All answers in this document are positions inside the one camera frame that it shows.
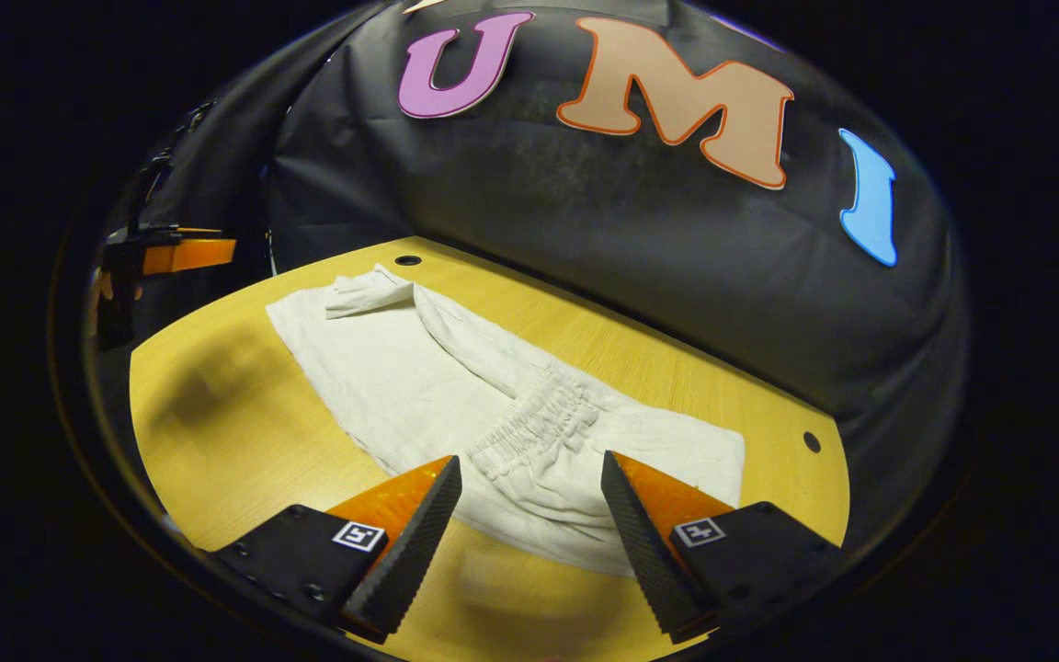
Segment black backdrop cloth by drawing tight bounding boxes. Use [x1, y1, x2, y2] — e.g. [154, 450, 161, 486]
[139, 0, 970, 553]

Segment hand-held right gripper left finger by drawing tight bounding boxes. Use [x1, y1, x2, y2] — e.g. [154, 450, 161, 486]
[215, 456, 463, 645]

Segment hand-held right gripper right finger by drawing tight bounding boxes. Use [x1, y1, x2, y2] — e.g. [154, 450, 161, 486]
[599, 451, 849, 646]

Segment cream white jeans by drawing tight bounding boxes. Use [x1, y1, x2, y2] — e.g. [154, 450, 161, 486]
[265, 264, 747, 578]

